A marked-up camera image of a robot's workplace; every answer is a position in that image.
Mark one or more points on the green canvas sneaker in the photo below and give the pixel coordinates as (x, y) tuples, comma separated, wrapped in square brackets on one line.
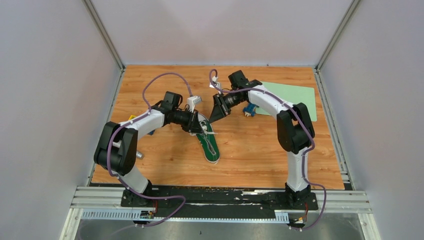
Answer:
[(209, 146)]

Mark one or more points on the blue red toy car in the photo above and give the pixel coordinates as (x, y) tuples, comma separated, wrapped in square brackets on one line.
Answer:
[(250, 110)]

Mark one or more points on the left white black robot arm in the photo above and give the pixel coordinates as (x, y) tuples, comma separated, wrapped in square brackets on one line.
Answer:
[(118, 161)]

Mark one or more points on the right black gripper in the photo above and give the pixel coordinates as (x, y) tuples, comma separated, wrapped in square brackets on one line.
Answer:
[(220, 110)]

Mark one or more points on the light green clipboard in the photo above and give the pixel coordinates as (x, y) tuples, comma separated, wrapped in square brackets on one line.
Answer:
[(295, 94)]

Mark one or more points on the white shoelace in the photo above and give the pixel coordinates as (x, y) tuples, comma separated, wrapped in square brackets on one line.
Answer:
[(207, 130)]

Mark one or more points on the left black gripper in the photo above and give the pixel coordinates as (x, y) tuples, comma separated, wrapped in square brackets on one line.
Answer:
[(193, 125)]

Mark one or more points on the silver microphone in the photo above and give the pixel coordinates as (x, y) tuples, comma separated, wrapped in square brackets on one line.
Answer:
[(138, 155)]

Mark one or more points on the blue yellow toy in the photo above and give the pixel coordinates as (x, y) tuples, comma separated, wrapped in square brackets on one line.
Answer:
[(144, 126)]

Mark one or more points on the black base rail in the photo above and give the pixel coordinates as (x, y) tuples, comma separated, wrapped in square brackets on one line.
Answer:
[(211, 205)]

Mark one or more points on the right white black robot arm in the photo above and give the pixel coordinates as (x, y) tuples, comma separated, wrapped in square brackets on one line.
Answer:
[(295, 132)]

